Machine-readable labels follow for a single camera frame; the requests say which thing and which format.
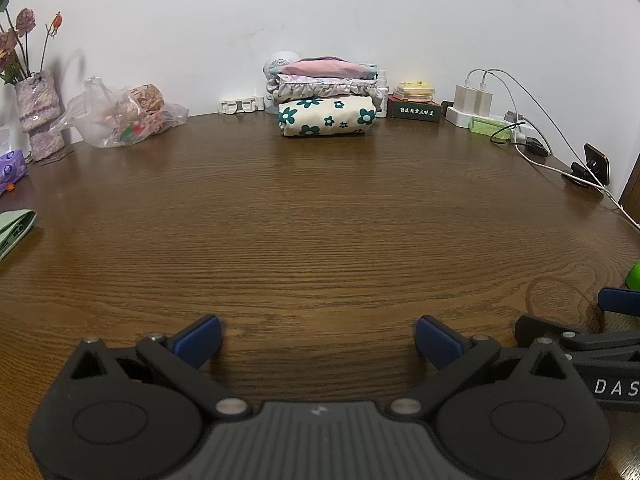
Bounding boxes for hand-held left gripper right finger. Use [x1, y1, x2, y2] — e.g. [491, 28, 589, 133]
[389, 314, 579, 421]

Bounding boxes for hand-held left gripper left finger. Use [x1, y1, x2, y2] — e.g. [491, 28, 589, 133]
[67, 314, 252, 421]

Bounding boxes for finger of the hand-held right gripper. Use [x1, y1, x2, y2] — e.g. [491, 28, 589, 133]
[515, 315, 640, 356]
[597, 287, 640, 317]

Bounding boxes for cream garment with green flowers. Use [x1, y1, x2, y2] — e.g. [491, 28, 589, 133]
[277, 95, 377, 137]

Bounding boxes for brown wooden board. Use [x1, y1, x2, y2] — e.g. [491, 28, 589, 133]
[619, 157, 640, 207]

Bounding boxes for black phone holder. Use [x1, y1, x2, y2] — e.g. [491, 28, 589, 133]
[562, 143, 611, 190]

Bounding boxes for green packet on strip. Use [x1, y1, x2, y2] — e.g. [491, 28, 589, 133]
[468, 116, 516, 137]

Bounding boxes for white power strip with chargers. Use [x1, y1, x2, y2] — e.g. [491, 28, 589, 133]
[464, 67, 556, 157]

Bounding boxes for clear plastic bag of snacks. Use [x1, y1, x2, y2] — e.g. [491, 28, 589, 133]
[65, 76, 190, 149]

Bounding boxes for dark red box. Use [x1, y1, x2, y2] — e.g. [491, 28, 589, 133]
[387, 97, 443, 122]

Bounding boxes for purple tissue pack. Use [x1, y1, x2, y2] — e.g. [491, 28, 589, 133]
[0, 149, 28, 196]

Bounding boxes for small white spray bottle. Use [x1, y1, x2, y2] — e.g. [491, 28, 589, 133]
[375, 70, 390, 117]

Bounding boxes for pink floral ruffled dress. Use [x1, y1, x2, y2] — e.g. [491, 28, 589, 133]
[272, 74, 377, 106]

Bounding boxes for pink garment with blue trim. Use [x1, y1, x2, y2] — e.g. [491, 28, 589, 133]
[276, 56, 378, 81]

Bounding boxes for artificial pink flowers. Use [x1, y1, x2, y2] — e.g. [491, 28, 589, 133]
[0, 0, 63, 86]

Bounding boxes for white charging cable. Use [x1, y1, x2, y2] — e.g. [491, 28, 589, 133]
[480, 67, 640, 233]

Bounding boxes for black cable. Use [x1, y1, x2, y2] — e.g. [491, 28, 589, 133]
[491, 122, 546, 157]

